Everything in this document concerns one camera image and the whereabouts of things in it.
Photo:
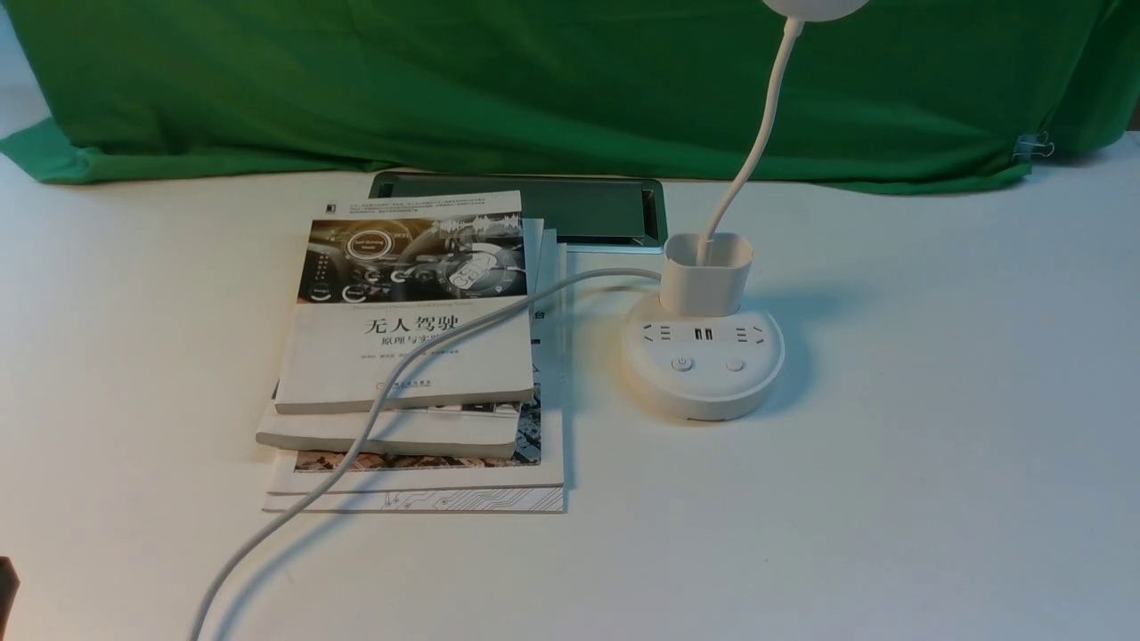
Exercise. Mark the metal binder clip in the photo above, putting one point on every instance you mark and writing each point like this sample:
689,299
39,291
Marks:
1029,147

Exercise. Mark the green backdrop cloth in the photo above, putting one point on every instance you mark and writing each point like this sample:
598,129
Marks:
901,97

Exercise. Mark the white desk lamp with sockets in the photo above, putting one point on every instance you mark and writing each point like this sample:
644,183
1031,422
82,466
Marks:
697,349

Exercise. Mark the top book with dashboard cover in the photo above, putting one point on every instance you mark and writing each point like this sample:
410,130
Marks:
413,299

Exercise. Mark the silver desk cable grommet box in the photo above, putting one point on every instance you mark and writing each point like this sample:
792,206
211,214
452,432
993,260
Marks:
590,214

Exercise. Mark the bottom book with circuit pattern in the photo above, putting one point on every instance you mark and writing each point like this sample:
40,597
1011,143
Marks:
419,501

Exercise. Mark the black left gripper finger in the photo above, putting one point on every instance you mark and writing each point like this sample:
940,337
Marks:
9,584

